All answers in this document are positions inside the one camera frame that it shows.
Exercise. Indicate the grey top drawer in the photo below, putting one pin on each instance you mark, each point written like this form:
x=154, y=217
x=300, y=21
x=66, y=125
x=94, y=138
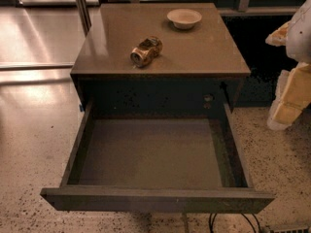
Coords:
x=157, y=165

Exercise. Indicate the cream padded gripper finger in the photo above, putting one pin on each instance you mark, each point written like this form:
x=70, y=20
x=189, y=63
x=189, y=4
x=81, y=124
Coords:
x=292, y=96

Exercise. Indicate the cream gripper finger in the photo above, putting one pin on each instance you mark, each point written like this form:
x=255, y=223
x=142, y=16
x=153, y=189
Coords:
x=278, y=37

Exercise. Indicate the grey floor power strip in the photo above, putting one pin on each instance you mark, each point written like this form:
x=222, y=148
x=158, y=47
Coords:
x=302, y=228

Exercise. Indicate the grey drawer cabinet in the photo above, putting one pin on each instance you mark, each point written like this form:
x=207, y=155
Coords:
x=197, y=71

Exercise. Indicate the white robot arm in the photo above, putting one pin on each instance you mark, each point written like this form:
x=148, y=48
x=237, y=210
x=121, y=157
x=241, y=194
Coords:
x=298, y=46

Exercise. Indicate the white ceramic bowl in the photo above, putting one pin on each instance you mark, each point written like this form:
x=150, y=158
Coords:
x=184, y=19

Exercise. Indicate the crushed golden can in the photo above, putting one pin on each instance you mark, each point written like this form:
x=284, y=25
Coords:
x=146, y=51

